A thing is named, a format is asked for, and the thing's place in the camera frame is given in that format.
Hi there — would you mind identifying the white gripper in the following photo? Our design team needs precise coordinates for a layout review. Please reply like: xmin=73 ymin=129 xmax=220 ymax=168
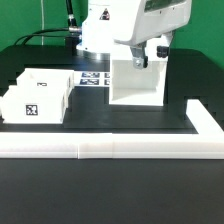
xmin=112 ymin=0 xmax=192 ymax=69

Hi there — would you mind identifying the white drawer cabinet frame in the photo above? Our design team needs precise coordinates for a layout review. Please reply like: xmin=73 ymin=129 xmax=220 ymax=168
xmin=109 ymin=50 xmax=167 ymax=106

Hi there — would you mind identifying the white front drawer box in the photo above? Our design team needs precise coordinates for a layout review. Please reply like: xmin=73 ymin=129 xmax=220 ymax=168
xmin=1 ymin=86 xmax=68 ymax=124

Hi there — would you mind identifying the white drawer box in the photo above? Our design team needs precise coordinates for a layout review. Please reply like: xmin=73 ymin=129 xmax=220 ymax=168
xmin=16 ymin=68 xmax=74 ymax=95
xmin=1 ymin=86 xmax=68 ymax=124

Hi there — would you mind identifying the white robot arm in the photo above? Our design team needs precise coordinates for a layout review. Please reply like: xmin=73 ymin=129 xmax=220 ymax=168
xmin=78 ymin=0 xmax=192 ymax=69

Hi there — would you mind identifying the white rear drawer box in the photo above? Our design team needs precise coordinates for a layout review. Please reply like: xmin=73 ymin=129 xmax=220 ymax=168
xmin=16 ymin=68 xmax=74 ymax=95

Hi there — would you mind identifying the white fiducial marker sheet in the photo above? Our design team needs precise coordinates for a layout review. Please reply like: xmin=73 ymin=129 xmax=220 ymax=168
xmin=74 ymin=71 xmax=110 ymax=87

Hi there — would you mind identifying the white L-shaped fence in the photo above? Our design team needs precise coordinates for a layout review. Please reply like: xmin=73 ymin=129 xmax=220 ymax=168
xmin=0 ymin=99 xmax=224 ymax=159

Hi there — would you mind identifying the black cable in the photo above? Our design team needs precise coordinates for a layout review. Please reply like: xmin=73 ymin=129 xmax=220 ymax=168
xmin=13 ymin=0 xmax=83 ymax=46

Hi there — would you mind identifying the white thin cable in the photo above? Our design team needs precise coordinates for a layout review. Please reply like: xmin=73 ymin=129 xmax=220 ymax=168
xmin=40 ymin=0 xmax=45 ymax=46

